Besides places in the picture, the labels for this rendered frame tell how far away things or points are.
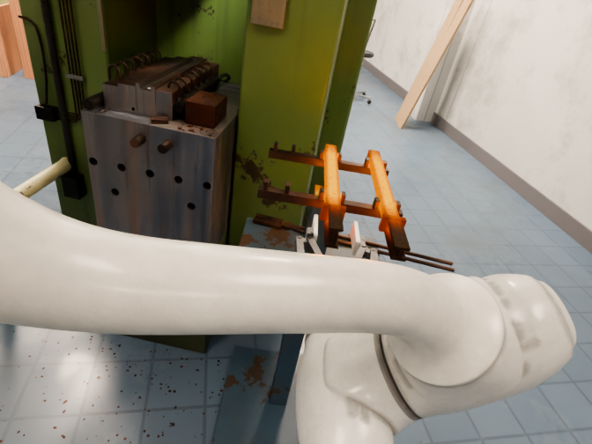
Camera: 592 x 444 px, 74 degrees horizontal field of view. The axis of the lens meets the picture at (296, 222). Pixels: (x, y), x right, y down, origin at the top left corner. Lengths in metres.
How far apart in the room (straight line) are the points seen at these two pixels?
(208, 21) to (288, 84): 0.50
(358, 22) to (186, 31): 0.63
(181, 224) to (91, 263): 1.04
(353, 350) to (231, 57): 1.32
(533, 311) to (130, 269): 0.32
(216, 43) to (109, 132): 0.58
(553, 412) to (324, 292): 1.84
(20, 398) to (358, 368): 1.40
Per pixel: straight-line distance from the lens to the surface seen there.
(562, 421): 2.05
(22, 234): 0.23
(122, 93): 1.24
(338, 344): 0.45
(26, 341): 1.85
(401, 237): 0.74
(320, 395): 0.43
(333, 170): 0.92
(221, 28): 1.59
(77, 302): 0.24
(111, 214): 1.37
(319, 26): 1.18
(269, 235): 1.12
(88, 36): 1.41
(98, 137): 1.25
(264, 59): 1.21
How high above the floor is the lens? 1.34
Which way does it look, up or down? 33 degrees down
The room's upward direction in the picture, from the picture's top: 11 degrees clockwise
